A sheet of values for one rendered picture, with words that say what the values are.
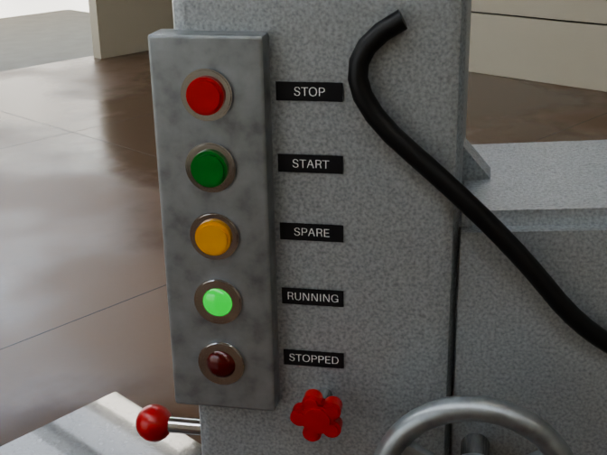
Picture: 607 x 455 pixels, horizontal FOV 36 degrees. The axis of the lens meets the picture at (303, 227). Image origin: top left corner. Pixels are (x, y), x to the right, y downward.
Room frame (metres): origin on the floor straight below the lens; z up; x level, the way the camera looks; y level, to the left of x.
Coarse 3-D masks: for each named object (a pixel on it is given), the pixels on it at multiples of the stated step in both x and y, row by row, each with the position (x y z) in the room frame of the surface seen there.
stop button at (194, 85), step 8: (192, 80) 0.62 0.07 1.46; (200, 80) 0.62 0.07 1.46; (208, 80) 0.62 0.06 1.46; (216, 80) 0.62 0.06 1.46; (192, 88) 0.62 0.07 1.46; (200, 88) 0.62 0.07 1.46; (208, 88) 0.62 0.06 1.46; (216, 88) 0.62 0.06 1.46; (192, 96) 0.62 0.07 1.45; (200, 96) 0.62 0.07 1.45; (208, 96) 0.62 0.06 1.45; (216, 96) 0.62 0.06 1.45; (224, 96) 0.62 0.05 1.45; (192, 104) 0.62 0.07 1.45; (200, 104) 0.62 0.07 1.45; (208, 104) 0.62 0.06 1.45; (216, 104) 0.62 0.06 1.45; (200, 112) 0.62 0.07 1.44; (208, 112) 0.62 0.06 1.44
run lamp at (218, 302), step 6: (204, 294) 0.63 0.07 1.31; (210, 294) 0.62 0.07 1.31; (216, 294) 0.62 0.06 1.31; (222, 294) 0.62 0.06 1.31; (228, 294) 0.62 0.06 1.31; (204, 300) 0.62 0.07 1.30; (210, 300) 0.62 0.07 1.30; (216, 300) 0.62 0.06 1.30; (222, 300) 0.62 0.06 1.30; (228, 300) 0.62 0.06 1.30; (204, 306) 0.63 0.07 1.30; (210, 306) 0.62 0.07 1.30; (216, 306) 0.62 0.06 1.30; (222, 306) 0.62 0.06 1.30; (228, 306) 0.62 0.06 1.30; (210, 312) 0.62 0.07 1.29; (216, 312) 0.62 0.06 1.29; (222, 312) 0.62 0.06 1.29; (228, 312) 0.62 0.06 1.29
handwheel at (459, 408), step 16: (448, 400) 0.57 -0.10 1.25; (464, 400) 0.56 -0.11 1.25; (480, 400) 0.56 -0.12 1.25; (496, 400) 0.56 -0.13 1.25; (416, 416) 0.57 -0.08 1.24; (432, 416) 0.56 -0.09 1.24; (448, 416) 0.56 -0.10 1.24; (464, 416) 0.56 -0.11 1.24; (480, 416) 0.55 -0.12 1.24; (496, 416) 0.55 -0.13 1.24; (512, 416) 0.55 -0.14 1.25; (528, 416) 0.55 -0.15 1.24; (400, 432) 0.57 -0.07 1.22; (416, 432) 0.56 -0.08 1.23; (528, 432) 0.55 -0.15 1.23; (544, 432) 0.55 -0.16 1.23; (384, 448) 0.57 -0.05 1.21; (400, 448) 0.57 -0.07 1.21; (416, 448) 0.57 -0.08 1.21; (464, 448) 0.60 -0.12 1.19; (480, 448) 0.60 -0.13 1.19; (544, 448) 0.55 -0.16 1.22; (560, 448) 0.55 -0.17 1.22
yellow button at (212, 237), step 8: (208, 224) 0.62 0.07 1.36; (216, 224) 0.62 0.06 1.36; (200, 232) 0.62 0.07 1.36; (208, 232) 0.62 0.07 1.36; (216, 232) 0.62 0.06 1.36; (224, 232) 0.62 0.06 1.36; (200, 240) 0.62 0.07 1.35; (208, 240) 0.62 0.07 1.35; (216, 240) 0.62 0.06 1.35; (224, 240) 0.62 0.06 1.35; (200, 248) 0.62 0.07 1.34; (208, 248) 0.62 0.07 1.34; (216, 248) 0.62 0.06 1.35; (224, 248) 0.62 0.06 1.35
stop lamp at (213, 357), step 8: (216, 352) 0.62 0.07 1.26; (224, 352) 0.62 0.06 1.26; (208, 360) 0.62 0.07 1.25; (216, 360) 0.62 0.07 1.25; (224, 360) 0.62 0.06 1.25; (232, 360) 0.62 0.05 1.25; (216, 368) 0.62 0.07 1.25; (224, 368) 0.62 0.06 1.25; (232, 368) 0.62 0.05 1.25; (224, 376) 0.62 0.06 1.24
